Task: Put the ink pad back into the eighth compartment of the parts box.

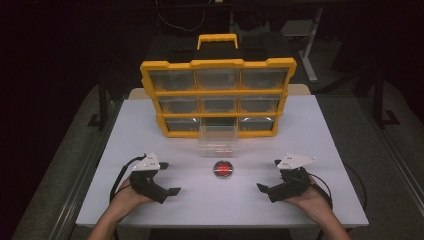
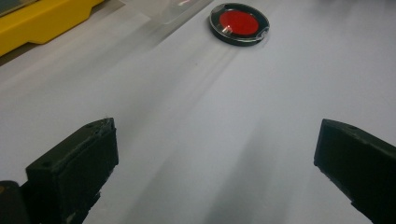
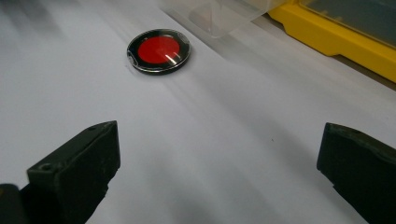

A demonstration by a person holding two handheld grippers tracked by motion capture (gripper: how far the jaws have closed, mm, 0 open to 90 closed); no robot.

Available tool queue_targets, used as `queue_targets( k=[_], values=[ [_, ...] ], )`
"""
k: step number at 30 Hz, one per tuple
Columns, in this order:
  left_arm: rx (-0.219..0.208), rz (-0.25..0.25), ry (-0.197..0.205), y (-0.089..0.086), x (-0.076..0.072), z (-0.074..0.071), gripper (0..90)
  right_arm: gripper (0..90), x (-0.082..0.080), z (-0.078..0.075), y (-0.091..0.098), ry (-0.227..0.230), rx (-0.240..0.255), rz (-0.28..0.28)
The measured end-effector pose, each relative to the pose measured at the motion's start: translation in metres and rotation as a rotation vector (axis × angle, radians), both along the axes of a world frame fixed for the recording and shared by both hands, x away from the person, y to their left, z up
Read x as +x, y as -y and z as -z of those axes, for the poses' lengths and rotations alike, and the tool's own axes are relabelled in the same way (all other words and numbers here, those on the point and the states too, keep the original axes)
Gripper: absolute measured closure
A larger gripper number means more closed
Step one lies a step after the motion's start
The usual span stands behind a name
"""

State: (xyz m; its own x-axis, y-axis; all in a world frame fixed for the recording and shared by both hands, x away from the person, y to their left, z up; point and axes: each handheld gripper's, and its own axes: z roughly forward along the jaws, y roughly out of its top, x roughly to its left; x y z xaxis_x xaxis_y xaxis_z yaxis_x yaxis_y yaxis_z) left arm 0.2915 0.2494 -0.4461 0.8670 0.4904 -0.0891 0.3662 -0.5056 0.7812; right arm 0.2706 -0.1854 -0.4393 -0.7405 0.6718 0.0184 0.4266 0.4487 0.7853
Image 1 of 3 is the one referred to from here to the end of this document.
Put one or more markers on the rows of transparent cabinet drawers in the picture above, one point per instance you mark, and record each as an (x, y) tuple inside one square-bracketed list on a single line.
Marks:
[(263, 78)]

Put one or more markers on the person's left hand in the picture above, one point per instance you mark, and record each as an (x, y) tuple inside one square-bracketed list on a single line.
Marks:
[(128, 198)]

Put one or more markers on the yellow and black organizer cabinet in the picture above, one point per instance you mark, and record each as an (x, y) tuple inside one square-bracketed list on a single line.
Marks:
[(218, 91)]

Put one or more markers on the grey metal rail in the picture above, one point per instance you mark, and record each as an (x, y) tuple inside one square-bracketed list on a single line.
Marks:
[(396, 163), (83, 186)]

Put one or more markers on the round red and silver tin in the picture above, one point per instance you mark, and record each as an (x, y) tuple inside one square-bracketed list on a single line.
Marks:
[(223, 169)]

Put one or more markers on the white metal desk frame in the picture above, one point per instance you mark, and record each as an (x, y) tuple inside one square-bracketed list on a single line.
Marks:
[(308, 50)]

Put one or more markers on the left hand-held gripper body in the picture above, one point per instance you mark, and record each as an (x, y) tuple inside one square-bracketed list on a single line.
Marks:
[(146, 181)]

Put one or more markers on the clear plastic drawer box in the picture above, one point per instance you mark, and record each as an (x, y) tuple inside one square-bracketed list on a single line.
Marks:
[(218, 146)]

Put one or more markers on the black metal stand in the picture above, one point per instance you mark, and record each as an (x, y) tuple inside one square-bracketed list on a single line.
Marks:
[(102, 106), (380, 100)]

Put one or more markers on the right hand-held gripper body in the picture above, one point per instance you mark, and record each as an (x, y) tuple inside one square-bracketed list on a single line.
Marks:
[(293, 181)]

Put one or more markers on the person's right hand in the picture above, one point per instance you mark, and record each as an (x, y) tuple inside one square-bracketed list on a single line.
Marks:
[(315, 200)]

